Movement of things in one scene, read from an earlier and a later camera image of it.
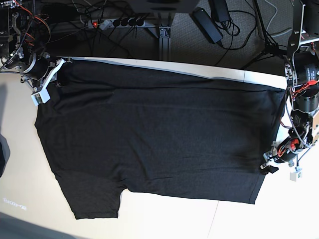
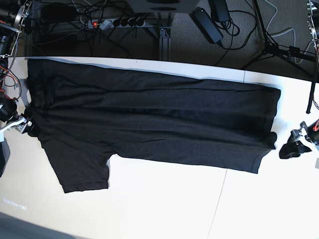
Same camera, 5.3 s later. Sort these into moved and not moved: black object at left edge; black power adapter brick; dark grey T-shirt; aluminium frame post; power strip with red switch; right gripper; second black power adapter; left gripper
Moved: left gripper; dark grey T-shirt; right gripper
Not moved: second black power adapter; black power adapter brick; black object at left edge; power strip with red switch; aluminium frame post
